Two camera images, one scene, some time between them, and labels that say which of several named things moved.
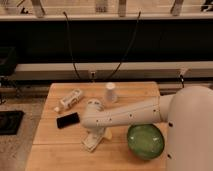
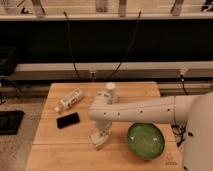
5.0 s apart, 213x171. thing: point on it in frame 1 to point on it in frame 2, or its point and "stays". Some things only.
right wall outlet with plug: [182, 80] stays
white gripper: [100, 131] to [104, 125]
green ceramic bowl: [145, 141] stays
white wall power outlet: [93, 74] stays
